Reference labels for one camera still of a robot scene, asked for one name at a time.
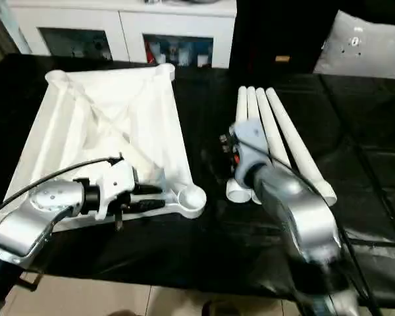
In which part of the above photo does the white plastic table leg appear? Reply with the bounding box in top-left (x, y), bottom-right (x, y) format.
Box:
top-left (255, 87), bottom-right (292, 169)
top-left (246, 86), bottom-right (263, 205)
top-left (265, 87), bottom-right (337, 207)
top-left (226, 86), bottom-right (253, 202)

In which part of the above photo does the white plastic table top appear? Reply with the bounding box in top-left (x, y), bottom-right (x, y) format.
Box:
top-left (3, 62), bottom-right (207, 234)

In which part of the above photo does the black work mat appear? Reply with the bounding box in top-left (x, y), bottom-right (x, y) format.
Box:
top-left (0, 52), bottom-right (395, 310)

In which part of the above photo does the dark left robot foot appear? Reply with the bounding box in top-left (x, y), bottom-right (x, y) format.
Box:
top-left (110, 309), bottom-right (152, 316)

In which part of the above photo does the dark robot foot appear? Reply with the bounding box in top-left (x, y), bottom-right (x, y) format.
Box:
top-left (110, 309), bottom-right (152, 316)
top-left (203, 299), bottom-right (248, 316)

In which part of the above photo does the black box with gold label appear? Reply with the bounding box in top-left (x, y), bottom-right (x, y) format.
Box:
top-left (228, 0), bottom-right (340, 75)

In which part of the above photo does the dark right robot foot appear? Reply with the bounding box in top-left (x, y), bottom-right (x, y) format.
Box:
top-left (203, 299), bottom-right (248, 316)

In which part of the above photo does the white glass-door cabinet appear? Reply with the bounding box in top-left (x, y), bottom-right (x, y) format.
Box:
top-left (6, 0), bottom-right (238, 68)

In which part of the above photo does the grey cushion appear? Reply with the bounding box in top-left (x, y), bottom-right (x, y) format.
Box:
top-left (312, 9), bottom-right (395, 80)

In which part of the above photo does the beige curtain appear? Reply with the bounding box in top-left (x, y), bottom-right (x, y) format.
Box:
top-left (0, 0), bottom-right (24, 72)

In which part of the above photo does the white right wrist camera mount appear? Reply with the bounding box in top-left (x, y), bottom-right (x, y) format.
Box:
top-left (232, 120), bottom-right (273, 188)

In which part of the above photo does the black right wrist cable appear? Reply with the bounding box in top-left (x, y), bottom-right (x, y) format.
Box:
top-left (236, 138), bottom-right (382, 316)

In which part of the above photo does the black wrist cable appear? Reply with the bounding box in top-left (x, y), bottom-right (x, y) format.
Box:
top-left (0, 153), bottom-right (124, 221)
top-left (236, 138), bottom-right (382, 316)

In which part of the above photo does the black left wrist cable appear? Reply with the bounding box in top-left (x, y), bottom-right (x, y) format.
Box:
top-left (0, 153), bottom-right (124, 221)

